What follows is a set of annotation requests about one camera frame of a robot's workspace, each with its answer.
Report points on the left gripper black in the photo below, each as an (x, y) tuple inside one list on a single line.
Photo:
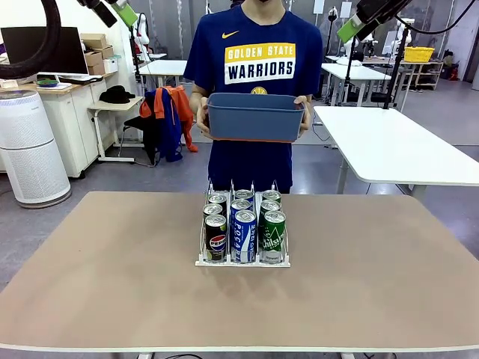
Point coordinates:
[(84, 2)]

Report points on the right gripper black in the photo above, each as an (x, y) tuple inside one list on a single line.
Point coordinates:
[(381, 9)]

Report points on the blue plastic bin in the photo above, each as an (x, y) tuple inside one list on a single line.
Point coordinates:
[(256, 119)]

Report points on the green Chilsung cider can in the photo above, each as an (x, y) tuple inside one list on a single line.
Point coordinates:
[(270, 205), (274, 239), (271, 194)]

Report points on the blue Pocari Sweat can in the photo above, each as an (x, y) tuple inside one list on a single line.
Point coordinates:
[(243, 239), (244, 193), (241, 204)]

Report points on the black Pepsi can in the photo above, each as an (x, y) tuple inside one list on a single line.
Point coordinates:
[(218, 198), (216, 241), (212, 208)]

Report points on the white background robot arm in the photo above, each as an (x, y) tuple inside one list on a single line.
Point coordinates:
[(393, 45), (142, 33)]

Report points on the person's right forearm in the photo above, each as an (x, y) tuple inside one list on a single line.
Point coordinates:
[(196, 93)]

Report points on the white can dispenser rack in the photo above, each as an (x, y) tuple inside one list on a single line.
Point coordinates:
[(243, 263)]

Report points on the person's left hand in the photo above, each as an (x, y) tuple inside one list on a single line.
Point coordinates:
[(307, 116)]

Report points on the person's right hand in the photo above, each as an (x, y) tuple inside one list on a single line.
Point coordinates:
[(203, 119)]

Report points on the white paper sheet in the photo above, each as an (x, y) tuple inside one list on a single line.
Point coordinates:
[(346, 9), (319, 6)]

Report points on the cardboard box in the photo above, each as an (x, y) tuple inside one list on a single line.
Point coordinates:
[(96, 69), (93, 40), (106, 52), (93, 59)]

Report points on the thin black stand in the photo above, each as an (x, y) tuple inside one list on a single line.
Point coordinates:
[(350, 67)]

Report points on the white background table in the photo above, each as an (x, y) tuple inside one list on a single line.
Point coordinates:
[(164, 67), (359, 73)]

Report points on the small white box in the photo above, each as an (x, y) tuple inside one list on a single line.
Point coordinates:
[(111, 65)]

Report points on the black computer monitor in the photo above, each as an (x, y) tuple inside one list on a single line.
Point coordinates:
[(71, 48)]

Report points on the yellow plastic basket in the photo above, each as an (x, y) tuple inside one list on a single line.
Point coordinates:
[(419, 54)]

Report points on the black keyboard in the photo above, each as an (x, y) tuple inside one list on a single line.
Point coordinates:
[(80, 79)]

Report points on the wooden shelf rack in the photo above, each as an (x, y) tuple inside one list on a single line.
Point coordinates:
[(426, 75)]

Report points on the black hat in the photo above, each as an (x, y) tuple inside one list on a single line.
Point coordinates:
[(116, 95)]

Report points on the small white side table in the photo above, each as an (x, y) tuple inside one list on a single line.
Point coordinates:
[(112, 106)]

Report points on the green bowl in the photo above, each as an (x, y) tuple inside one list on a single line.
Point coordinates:
[(48, 81)]

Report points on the red fire extinguisher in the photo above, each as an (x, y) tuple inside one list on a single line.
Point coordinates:
[(453, 73)]

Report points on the white cabinet with wood top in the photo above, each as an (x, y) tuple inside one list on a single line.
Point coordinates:
[(80, 123)]

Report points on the orange and blue jacket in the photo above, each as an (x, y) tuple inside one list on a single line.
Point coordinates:
[(176, 112)]

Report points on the black chair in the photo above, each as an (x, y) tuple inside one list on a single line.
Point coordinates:
[(147, 131)]

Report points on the large white table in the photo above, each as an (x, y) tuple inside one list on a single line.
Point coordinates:
[(393, 149)]

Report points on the person in blue Warriors shirt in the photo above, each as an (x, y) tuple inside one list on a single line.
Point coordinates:
[(250, 168)]

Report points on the white air purifier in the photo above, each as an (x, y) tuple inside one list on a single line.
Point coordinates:
[(30, 168)]

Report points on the black camera stand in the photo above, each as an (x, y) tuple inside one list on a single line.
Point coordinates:
[(396, 67)]

